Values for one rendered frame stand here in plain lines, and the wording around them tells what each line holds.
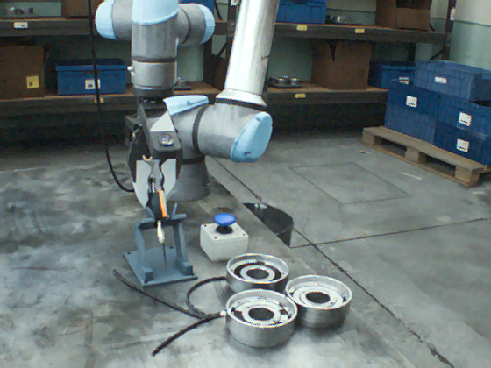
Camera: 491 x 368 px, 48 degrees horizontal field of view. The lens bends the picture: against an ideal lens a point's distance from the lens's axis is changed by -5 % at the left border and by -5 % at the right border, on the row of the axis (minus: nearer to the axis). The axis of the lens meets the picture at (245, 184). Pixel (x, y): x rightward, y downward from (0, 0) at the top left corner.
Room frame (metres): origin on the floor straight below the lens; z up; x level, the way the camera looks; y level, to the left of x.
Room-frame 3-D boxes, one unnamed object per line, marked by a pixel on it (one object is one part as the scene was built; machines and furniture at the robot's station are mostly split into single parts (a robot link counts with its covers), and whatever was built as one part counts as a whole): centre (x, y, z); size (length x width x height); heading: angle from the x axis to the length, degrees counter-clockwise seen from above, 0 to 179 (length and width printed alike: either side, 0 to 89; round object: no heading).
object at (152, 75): (0.96, 0.17, 1.14); 0.08 x 0.08 x 0.05
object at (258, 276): (0.86, -0.03, 0.82); 0.10 x 0.10 x 0.04
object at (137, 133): (0.96, 0.17, 1.06); 0.09 x 0.08 x 0.12; 27
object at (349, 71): (5.13, -0.76, 0.67); 0.52 x 0.43 x 0.43; 114
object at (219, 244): (1.00, 0.04, 0.82); 0.08 x 0.07 x 0.05; 24
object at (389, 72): (5.39, -1.34, 0.56); 0.52 x 0.38 x 0.22; 111
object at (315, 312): (0.80, -0.13, 0.82); 0.10 x 0.10 x 0.04
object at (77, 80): (4.25, 1.22, 0.56); 0.52 x 0.38 x 0.22; 111
